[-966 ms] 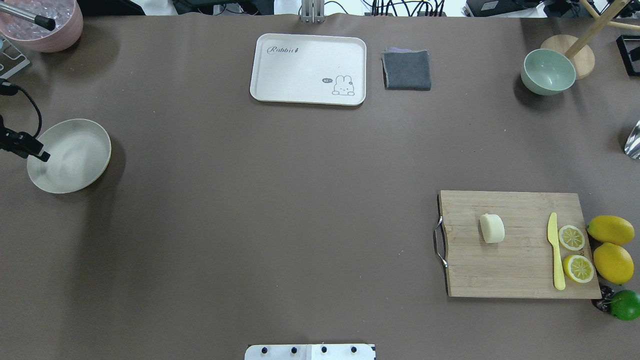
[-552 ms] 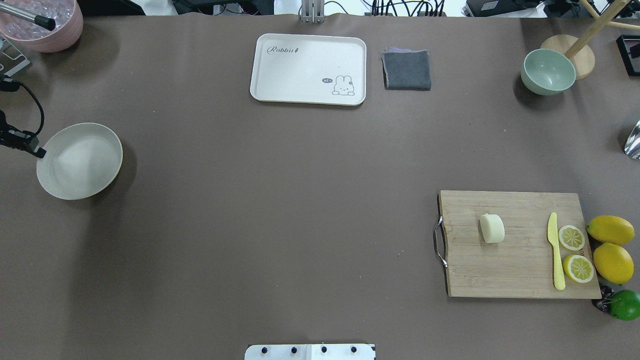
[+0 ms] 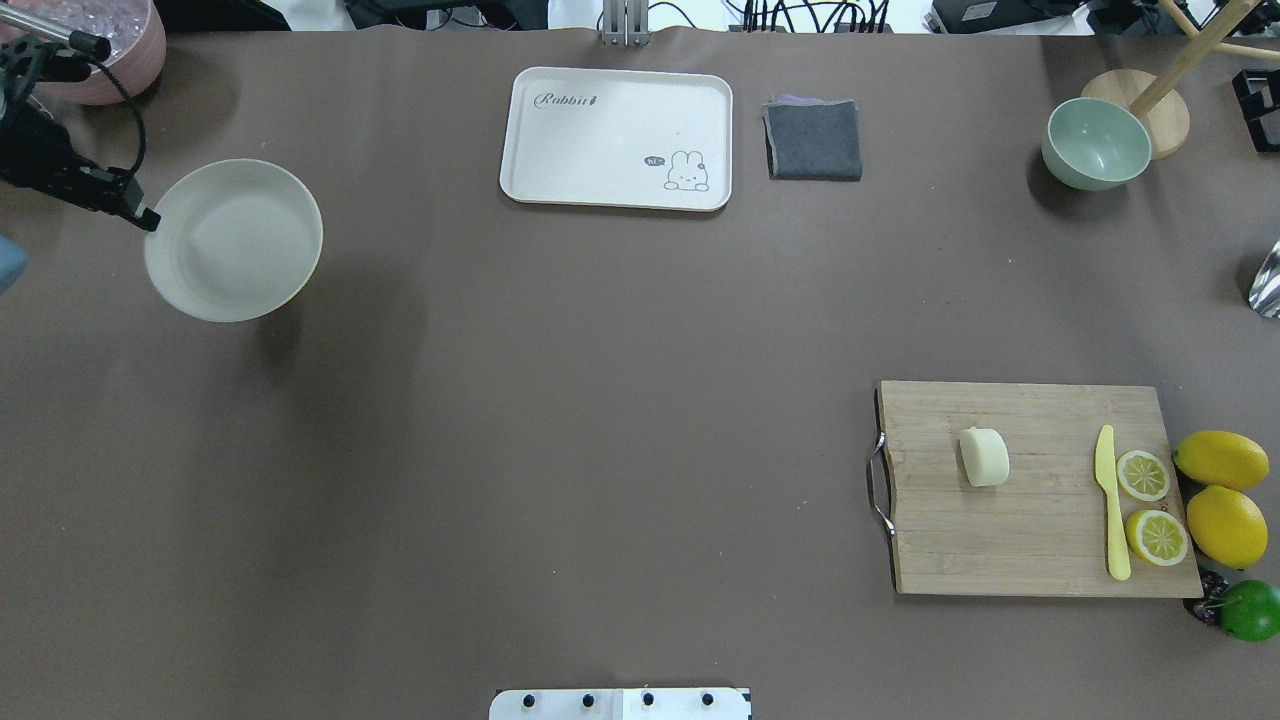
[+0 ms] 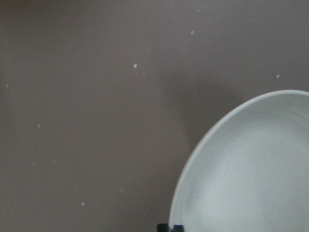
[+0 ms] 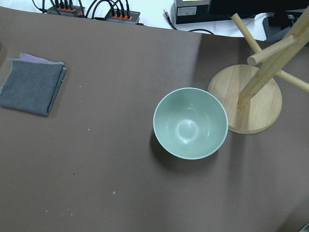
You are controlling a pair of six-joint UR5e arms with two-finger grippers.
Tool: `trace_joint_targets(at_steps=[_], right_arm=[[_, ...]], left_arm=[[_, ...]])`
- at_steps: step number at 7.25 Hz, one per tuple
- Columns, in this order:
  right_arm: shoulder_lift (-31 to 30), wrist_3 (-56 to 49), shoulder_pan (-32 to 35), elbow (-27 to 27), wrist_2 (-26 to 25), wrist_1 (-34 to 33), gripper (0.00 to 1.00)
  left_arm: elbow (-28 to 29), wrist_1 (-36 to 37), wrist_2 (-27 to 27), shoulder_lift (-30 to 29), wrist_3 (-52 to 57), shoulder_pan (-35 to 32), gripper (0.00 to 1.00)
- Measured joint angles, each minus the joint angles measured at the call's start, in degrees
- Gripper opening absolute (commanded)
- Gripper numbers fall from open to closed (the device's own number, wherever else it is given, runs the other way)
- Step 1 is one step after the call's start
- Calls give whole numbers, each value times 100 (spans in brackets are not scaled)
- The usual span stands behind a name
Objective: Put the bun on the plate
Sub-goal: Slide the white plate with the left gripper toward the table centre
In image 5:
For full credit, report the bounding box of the usb hub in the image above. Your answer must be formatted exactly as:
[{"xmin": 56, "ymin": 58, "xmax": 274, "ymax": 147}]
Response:
[
  {"xmin": 47, "ymin": 5, "xmax": 83, "ymax": 17},
  {"xmin": 105, "ymin": 10, "xmax": 140, "ymax": 25}
]

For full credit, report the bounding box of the left usb hub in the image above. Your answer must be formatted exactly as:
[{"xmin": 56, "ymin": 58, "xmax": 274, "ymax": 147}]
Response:
[{"xmin": 47, "ymin": 5, "xmax": 83, "ymax": 17}]

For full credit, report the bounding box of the green bowl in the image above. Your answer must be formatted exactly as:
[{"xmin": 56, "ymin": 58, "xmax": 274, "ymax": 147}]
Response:
[{"xmin": 153, "ymin": 87, "xmax": 228, "ymax": 160}]

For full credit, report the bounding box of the wooden mug tree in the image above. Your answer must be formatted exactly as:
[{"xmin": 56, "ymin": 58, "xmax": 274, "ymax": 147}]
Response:
[{"xmin": 208, "ymin": 9, "xmax": 309, "ymax": 134}]

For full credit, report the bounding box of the grey folded cloth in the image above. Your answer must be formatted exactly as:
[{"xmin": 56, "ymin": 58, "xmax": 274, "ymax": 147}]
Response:
[{"xmin": 0, "ymin": 53, "xmax": 67, "ymax": 116}]

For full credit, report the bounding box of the black computer box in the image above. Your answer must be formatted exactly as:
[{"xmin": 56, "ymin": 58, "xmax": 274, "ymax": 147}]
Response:
[{"xmin": 173, "ymin": 0, "xmax": 230, "ymax": 24}]

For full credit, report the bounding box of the right usb hub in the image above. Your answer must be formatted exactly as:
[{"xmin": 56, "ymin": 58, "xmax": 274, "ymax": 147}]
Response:
[{"xmin": 105, "ymin": 10, "xmax": 140, "ymax": 25}]

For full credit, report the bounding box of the black monitor stand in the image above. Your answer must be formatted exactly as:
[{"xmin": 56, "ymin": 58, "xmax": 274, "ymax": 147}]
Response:
[{"xmin": 262, "ymin": 9, "xmax": 305, "ymax": 42}]

